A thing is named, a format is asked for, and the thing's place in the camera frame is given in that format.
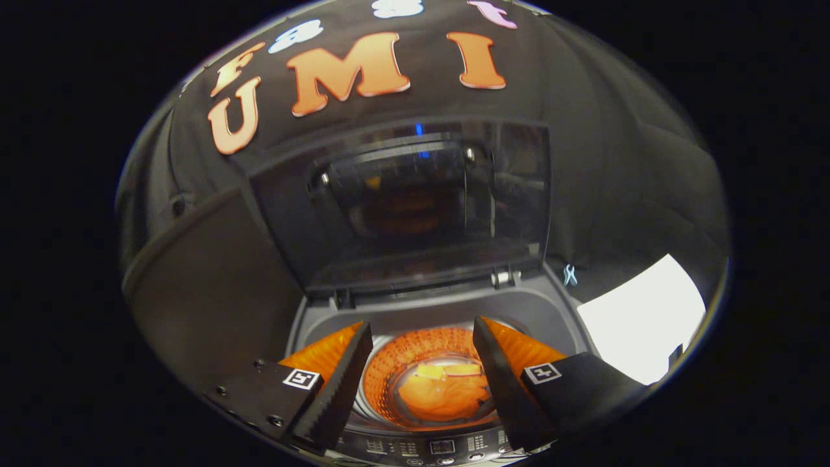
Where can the light blue clip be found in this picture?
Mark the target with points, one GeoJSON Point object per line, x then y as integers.
{"type": "Point", "coordinates": [569, 275]}

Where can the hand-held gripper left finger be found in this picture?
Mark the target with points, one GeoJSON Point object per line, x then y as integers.
{"type": "Point", "coordinates": [337, 389]}

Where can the orange-yellow polo shirt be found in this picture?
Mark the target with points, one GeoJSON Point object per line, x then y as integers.
{"type": "Point", "coordinates": [441, 395]}

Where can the dark glass washing machine lid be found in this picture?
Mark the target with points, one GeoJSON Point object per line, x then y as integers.
{"type": "Point", "coordinates": [402, 194]}

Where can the white side table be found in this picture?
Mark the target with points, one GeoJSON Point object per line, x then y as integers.
{"type": "Point", "coordinates": [642, 318]}

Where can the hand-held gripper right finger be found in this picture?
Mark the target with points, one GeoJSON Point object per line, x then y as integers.
{"type": "Point", "coordinates": [509, 389]}

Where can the black backdrop cloth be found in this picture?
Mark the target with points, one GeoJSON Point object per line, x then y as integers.
{"type": "Point", "coordinates": [616, 162]}

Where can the dark grey washing machine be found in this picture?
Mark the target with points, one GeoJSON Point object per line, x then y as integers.
{"type": "Point", "coordinates": [402, 310]}

